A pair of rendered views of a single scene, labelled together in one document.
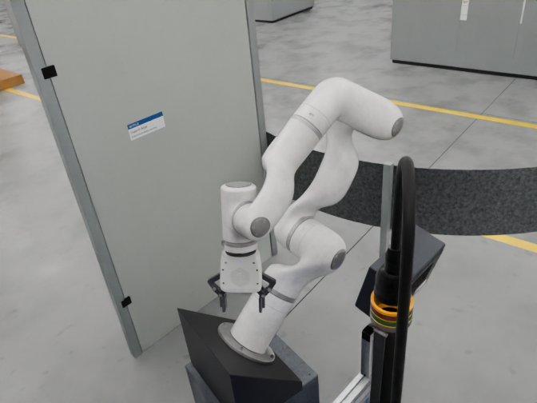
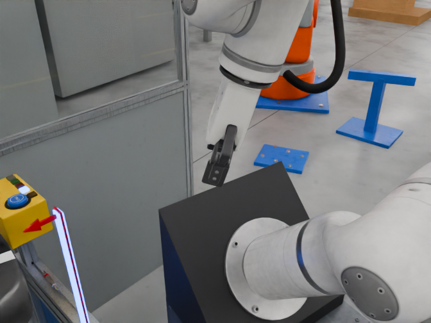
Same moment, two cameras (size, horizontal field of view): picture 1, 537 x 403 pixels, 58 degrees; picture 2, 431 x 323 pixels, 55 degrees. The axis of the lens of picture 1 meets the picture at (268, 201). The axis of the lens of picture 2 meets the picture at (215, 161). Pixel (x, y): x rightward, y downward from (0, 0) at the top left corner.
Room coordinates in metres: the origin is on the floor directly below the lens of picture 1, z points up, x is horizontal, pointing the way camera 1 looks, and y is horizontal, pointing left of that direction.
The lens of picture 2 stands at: (0.86, -0.47, 1.64)
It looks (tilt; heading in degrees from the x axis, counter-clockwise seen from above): 31 degrees down; 87
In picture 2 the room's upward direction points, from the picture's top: straight up
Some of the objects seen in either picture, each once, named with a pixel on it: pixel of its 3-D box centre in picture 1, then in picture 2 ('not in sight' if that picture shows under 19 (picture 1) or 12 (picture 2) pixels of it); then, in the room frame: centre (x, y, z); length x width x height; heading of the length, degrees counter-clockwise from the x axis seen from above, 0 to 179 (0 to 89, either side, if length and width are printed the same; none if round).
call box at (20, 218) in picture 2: not in sight; (15, 211); (0.42, 0.35, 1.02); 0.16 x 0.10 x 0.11; 133
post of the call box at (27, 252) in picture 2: not in sight; (24, 243); (0.42, 0.35, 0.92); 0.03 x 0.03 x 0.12; 43
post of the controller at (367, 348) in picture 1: (367, 352); not in sight; (0.98, -0.26, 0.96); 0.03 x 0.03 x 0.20; 43
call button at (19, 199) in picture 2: not in sight; (17, 200); (0.45, 0.31, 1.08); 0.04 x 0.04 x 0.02
